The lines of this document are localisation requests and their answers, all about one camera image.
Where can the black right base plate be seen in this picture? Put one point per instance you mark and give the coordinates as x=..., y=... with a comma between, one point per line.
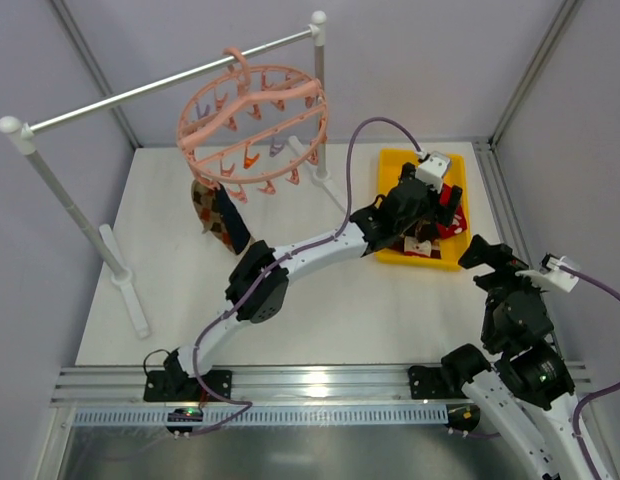
x=427, y=383

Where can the tan orange argyle sock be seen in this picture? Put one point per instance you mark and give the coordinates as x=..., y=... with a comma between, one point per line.
x=204, y=200

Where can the yellow plastic tray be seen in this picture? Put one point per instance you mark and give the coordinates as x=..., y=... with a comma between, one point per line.
x=451, y=248

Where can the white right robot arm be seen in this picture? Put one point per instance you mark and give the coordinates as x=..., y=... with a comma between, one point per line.
x=517, y=379

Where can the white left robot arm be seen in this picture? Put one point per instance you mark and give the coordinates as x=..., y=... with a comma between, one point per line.
x=259, y=283

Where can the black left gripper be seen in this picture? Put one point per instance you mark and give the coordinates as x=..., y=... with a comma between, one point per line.
x=435, y=201

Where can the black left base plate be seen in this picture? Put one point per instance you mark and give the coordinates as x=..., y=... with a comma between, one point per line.
x=160, y=389

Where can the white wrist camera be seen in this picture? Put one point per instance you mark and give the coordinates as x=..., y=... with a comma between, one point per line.
x=556, y=273
x=432, y=168

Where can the aluminium rail frame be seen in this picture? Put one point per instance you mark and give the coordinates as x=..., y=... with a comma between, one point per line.
x=346, y=336

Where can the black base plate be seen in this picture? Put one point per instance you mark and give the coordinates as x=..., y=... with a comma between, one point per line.
x=160, y=389
x=427, y=383

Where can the navy santa sock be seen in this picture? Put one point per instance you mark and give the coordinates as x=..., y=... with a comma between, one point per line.
x=429, y=249

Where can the brown argyle sock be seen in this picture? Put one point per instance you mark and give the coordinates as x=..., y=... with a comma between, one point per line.
x=426, y=231

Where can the pink round clip hanger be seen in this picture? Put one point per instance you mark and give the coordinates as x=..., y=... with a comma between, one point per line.
x=253, y=125

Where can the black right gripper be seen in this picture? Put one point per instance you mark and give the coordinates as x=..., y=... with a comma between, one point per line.
x=497, y=257

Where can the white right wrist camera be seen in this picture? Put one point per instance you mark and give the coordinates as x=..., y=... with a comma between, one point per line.
x=556, y=273

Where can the white slotted cable duct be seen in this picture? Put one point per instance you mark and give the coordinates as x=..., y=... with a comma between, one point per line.
x=282, y=415

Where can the red sock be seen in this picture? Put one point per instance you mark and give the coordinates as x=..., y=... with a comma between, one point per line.
x=458, y=226

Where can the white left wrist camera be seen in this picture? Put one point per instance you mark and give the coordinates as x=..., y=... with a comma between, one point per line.
x=432, y=168

